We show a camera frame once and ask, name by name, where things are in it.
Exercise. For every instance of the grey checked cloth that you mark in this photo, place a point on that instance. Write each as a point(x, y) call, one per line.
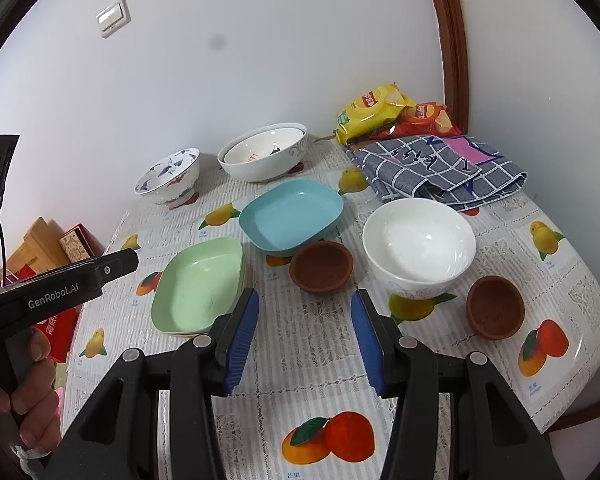
point(415, 170)

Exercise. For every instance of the white bowl with dark print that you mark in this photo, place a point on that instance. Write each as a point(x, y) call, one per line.
point(250, 152)

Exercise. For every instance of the small brown bowl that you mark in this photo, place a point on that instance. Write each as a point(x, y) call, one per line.
point(495, 305)
point(320, 265)

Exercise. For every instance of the plain white bowl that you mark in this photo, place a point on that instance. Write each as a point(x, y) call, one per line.
point(415, 245)

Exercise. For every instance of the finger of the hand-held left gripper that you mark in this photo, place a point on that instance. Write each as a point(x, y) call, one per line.
point(120, 265)

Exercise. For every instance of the white light switch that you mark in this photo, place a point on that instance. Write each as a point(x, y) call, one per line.
point(113, 17)

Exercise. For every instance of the person's left hand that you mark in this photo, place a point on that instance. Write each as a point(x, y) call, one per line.
point(40, 400)

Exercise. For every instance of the blue plate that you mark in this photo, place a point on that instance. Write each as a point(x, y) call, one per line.
point(290, 215)

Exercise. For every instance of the yellow chips bag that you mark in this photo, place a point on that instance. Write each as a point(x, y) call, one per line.
point(370, 110)

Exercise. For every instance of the green plate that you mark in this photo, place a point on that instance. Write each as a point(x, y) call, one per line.
point(195, 285)

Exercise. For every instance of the brown wooden door frame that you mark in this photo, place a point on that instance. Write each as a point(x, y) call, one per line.
point(447, 35)

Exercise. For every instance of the fruit print tablecloth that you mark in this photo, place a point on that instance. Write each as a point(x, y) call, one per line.
point(305, 320)

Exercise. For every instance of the red chips bag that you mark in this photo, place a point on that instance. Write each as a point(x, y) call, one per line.
point(425, 115)

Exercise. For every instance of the wooden box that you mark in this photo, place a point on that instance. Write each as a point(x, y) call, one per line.
point(35, 250)

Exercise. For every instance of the white bowl grey swirl pattern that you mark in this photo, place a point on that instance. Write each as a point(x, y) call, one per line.
point(260, 170)

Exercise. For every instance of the patterned brown box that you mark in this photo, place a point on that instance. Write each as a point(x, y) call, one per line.
point(80, 245)

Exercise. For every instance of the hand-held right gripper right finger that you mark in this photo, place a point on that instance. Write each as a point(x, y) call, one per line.
point(367, 345)

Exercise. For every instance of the white bowl blue flower pattern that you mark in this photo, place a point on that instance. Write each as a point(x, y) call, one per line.
point(175, 185)

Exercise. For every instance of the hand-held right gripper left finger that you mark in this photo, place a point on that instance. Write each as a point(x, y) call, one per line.
point(242, 340)

